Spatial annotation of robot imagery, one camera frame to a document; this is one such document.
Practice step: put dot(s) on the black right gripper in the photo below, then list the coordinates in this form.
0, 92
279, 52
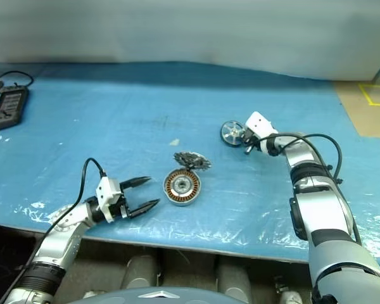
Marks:
249, 136

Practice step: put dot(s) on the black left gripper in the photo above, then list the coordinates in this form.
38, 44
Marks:
123, 204

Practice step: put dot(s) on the silver spoked rotor black rim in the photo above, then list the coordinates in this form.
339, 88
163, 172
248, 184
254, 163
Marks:
231, 133

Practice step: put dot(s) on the silver motor stator copper windings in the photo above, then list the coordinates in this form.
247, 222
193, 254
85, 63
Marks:
183, 188

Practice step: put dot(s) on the small toothed fan disc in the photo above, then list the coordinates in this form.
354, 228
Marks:
193, 161

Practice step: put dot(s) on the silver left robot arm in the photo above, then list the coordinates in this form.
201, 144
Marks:
60, 228

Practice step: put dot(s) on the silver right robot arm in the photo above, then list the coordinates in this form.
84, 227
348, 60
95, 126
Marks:
320, 209

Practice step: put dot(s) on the blue plastic table sheet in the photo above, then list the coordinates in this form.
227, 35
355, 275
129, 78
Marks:
190, 104

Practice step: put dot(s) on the grey rounded shape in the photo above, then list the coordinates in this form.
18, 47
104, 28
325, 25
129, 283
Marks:
142, 272
235, 276

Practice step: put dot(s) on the white backdrop panel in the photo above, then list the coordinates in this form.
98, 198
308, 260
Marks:
190, 28

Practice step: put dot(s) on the brown floor mat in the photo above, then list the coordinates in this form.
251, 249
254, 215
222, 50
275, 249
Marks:
367, 120

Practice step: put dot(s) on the black handheld controller device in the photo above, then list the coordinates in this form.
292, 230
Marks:
8, 106

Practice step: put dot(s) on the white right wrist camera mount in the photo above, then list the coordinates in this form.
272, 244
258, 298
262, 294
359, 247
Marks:
260, 124

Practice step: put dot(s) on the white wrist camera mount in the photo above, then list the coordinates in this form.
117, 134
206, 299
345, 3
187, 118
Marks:
260, 124
107, 193

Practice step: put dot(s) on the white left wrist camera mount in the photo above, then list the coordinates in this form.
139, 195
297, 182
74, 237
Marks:
107, 193

